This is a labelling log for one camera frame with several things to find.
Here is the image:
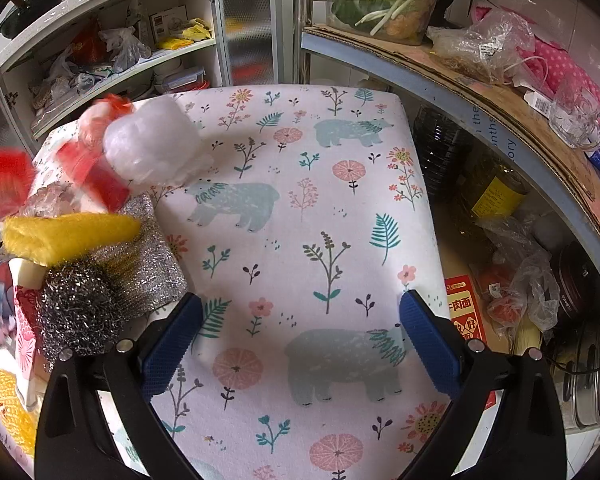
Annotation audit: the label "translucent plastic bag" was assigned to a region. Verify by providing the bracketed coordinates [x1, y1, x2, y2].
[102, 95, 216, 186]

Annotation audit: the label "black cable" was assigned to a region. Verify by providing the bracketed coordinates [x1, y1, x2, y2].
[545, 355, 600, 377]

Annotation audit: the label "steel pot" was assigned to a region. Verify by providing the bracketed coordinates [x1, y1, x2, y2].
[550, 330, 600, 433]

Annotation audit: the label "red plastic wrapper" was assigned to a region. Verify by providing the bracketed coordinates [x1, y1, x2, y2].
[77, 94, 136, 146]

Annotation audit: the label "white barcode label box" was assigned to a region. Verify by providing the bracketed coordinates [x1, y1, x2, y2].
[525, 91, 555, 113]

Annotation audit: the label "grey plastic bag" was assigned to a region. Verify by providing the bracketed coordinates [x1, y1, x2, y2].
[97, 25, 153, 73]

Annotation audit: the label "red cardboard box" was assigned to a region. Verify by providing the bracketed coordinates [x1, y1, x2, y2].
[57, 137, 133, 213]

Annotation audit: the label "red plastic bag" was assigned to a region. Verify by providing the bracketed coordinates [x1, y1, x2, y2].
[70, 20, 108, 66]

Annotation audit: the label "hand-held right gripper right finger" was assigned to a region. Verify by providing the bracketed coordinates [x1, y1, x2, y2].
[399, 289, 567, 480]

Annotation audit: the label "pink printed tissue pack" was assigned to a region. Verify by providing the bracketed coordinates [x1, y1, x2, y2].
[7, 287, 51, 406]

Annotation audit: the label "metal pole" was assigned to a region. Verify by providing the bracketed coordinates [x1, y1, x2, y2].
[282, 0, 316, 86]

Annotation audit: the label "yellow sponge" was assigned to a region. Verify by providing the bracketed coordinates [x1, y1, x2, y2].
[1, 212, 142, 267]

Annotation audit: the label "yellow packets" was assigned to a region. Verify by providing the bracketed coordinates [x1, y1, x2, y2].
[157, 17, 215, 51]

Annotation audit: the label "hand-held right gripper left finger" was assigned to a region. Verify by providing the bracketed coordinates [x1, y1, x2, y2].
[34, 292, 203, 480]

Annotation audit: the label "green onions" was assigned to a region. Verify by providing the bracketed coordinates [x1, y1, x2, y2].
[340, 0, 486, 36]

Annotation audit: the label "dark red cooker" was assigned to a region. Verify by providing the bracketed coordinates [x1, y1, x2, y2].
[550, 242, 600, 321]

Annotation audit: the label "oil bottle with yellow label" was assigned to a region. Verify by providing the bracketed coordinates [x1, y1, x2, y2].
[452, 152, 530, 241]

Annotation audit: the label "dark bottles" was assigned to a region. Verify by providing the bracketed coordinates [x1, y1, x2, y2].
[412, 105, 476, 201]

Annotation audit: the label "white cable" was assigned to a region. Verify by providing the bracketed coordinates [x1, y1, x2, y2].
[505, 55, 556, 96]

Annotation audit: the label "grey shelf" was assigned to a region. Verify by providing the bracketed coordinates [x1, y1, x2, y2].
[300, 27, 600, 321]

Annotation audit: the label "yellow foam net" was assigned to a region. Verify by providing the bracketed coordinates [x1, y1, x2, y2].
[0, 367, 38, 456]

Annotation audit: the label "white printed box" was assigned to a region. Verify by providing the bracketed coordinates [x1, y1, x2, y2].
[149, 5, 190, 43]

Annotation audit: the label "frosted cabinet door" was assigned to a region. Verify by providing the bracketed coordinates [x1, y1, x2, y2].
[212, 0, 286, 88]

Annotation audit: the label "red printed carton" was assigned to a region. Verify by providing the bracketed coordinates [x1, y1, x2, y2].
[445, 274, 498, 406]

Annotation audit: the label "glass mug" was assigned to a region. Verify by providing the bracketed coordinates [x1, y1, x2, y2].
[550, 77, 600, 151]

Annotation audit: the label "pink polka dot cloth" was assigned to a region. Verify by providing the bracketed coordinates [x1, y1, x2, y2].
[470, 2, 600, 136]

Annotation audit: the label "clear wrinkled plastic bag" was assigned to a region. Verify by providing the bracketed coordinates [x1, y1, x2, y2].
[475, 215, 563, 346]

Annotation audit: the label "red packet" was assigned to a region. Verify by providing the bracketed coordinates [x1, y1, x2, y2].
[0, 149, 38, 223]

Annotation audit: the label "black pan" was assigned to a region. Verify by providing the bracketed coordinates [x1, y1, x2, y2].
[0, 0, 68, 41]

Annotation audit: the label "clear plastic bag with label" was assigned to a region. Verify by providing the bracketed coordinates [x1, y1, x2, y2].
[425, 10, 536, 86]

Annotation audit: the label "cardboard sheet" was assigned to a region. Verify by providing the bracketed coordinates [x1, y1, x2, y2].
[307, 22, 600, 246]

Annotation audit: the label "steel wool scrubber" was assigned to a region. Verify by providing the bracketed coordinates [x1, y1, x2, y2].
[36, 260, 123, 358]

